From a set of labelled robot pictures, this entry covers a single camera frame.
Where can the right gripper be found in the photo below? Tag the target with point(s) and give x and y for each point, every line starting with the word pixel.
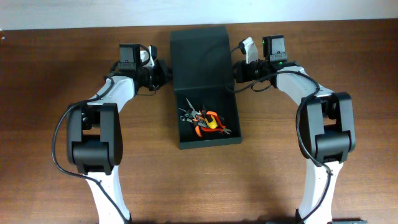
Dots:
pixel 240 74

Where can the orange black needle-nose pliers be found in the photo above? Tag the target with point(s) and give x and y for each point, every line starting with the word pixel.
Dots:
pixel 198 114

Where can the yellow black stubby screwdriver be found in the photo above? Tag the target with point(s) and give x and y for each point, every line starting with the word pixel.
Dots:
pixel 211 121

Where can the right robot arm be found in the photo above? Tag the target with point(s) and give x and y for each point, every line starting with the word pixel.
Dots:
pixel 324 121

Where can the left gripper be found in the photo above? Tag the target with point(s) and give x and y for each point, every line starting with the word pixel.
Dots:
pixel 166 74

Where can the black gift box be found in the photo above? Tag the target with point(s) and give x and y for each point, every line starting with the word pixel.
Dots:
pixel 203 78

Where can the orange socket holder rail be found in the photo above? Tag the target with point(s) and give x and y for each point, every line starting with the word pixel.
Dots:
pixel 201 122

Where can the silver ratchet wrench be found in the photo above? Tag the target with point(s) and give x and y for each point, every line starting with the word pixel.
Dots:
pixel 188 117

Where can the red diagonal cutting pliers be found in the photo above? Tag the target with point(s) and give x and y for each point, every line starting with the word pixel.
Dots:
pixel 221 127

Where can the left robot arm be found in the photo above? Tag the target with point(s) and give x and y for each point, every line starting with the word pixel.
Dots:
pixel 94 138

